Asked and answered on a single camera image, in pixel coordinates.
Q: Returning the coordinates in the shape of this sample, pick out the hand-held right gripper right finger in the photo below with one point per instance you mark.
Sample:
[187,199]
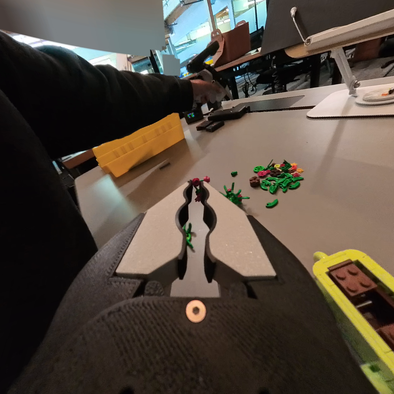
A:
[237,246]

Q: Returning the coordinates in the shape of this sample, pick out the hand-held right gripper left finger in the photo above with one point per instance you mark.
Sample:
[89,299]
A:
[150,243]

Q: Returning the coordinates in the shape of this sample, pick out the green toy leaf cluster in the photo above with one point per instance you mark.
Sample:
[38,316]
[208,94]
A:
[188,237]

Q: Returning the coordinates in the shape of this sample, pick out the person's left forearm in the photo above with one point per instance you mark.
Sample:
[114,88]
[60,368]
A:
[107,98]

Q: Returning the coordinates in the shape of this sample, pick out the person's left hand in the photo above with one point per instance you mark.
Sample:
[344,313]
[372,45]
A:
[204,90]

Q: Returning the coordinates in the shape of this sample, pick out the brown bag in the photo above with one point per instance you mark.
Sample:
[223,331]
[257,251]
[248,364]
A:
[237,46]

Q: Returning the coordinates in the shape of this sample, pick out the green leafy toy plant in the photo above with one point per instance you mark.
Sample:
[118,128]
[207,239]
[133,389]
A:
[235,194]

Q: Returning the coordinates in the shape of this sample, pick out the green curved toy leaf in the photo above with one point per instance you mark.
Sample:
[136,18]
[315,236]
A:
[272,203]

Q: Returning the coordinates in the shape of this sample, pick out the black power bank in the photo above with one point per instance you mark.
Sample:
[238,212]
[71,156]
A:
[194,117]

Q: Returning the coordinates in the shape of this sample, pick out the flat black case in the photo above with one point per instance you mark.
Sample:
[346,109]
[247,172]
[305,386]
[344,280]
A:
[229,113]

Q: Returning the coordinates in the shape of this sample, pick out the brown round toy brick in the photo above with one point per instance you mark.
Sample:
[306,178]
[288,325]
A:
[254,181]

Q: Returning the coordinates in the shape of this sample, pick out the small black battery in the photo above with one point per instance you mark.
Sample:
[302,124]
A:
[203,125]
[215,126]

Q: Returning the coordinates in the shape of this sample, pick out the pile of small toy pieces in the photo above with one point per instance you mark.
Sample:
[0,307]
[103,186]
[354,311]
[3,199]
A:
[277,181]

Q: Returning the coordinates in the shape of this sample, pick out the black desk mat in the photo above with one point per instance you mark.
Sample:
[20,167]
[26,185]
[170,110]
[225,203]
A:
[274,103]

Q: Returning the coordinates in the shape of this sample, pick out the yellow plastic bin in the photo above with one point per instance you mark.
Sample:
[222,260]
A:
[138,147]

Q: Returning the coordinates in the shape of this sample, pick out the lime toy brick pot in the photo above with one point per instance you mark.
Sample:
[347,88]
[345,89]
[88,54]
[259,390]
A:
[344,304]

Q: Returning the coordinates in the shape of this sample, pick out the dark computer monitor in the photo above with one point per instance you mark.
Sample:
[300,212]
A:
[323,18]

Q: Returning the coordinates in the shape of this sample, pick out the white monitor stand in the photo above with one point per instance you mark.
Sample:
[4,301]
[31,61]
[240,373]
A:
[335,106]

